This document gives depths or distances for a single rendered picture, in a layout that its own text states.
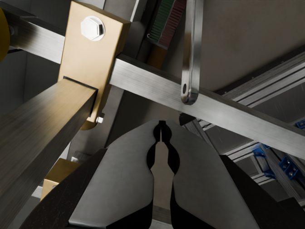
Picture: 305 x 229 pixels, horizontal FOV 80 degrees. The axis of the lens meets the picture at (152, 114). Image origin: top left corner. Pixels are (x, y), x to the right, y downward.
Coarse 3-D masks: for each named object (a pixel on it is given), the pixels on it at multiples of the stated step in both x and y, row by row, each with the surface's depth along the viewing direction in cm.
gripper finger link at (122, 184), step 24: (120, 144) 10; (144, 144) 10; (120, 168) 8; (144, 168) 8; (96, 192) 7; (120, 192) 7; (144, 192) 7; (72, 216) 6; (96, 216) 6; (120, 216) 6; (144, 216) 7
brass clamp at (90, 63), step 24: (72, 0) 16; (72, 24) 17; (120, 24) 17; (72, 48) 18; (96, 48) 18; (120, 48) 20; (72, 72) 19; (96, 72) 19; (96, 96) 20; (96, 120) 24
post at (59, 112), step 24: (48, 96) 15; (72, 96) 17; (0, 120) 11; (24, 120) 12; (48, 120) 13; (72, 120) 15; (0, 144) 10; (24, 144) 10; (48, 144) 11; (0, 168) 9; (24, 168) 9; (48, 168) 13; (0, 192) 8; (24, 192) 10; (0, 216) 9
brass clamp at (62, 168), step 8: (64, 160) 32; (56, 168) 30; (64, 168) 31; (72, 168) 31; (48, 176) 29; (56, 176) 29; (64, 176) 30; (48, 184) 29; (56, 184) 28; (48, 192) 29; (40, 200) 30
